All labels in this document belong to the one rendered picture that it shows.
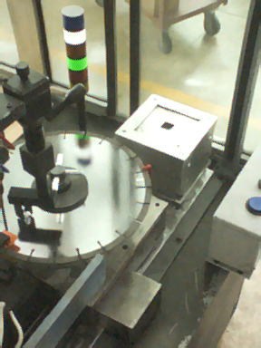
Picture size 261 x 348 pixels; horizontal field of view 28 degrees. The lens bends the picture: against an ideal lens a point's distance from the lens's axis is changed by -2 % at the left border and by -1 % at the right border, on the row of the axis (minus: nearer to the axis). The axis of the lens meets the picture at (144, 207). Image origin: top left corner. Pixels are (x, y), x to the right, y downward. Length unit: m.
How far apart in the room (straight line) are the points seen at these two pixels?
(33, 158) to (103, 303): 0.33
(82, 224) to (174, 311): 0.28
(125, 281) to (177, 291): 0.13
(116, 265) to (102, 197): 0.13
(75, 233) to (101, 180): 0.14
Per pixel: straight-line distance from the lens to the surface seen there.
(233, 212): 1.05
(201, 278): 1.13
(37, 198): 0.91
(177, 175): 1.19
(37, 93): 0.76
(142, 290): 1.02
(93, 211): 0.97
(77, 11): 1.13
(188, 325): 1.06
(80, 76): 1.19
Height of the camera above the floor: 1.67
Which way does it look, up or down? 48 degrees down
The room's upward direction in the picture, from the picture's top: 2 degrees clockwise
